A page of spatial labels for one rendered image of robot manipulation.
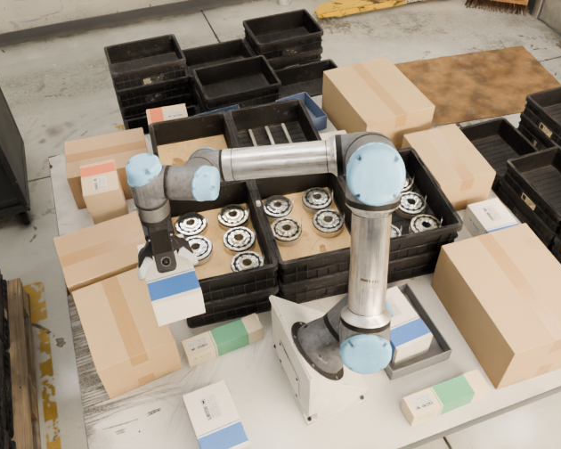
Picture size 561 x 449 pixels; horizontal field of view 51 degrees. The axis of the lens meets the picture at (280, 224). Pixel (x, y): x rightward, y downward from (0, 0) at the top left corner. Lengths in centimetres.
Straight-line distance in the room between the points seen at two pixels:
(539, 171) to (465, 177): 94
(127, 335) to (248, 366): 37
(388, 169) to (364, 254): 20
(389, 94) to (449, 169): 44
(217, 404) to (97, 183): 87
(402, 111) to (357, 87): 23
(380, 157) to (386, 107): 121
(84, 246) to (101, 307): 26
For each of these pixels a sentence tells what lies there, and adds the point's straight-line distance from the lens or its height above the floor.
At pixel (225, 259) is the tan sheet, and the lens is 188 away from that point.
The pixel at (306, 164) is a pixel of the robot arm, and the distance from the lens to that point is 134.
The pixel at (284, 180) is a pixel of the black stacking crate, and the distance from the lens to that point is 202.
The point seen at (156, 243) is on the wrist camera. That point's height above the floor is 127.
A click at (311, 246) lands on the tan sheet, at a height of 83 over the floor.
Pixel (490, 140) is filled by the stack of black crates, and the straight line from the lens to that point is 336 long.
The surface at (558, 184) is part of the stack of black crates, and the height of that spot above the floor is 38.
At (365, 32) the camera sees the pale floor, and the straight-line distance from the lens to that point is 475.
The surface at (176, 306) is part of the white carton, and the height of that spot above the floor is 111.
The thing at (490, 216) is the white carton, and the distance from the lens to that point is 216.
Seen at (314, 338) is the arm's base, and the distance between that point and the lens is 153.
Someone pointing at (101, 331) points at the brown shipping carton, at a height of 86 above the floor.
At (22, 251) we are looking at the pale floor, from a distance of 329.
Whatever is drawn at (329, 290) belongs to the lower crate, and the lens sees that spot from 192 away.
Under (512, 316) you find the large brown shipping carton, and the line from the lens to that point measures 176.
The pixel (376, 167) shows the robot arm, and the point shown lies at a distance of 118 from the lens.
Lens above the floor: 227
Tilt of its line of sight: 47 degrees down
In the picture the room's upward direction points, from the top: 1 degrees counter-clockwise
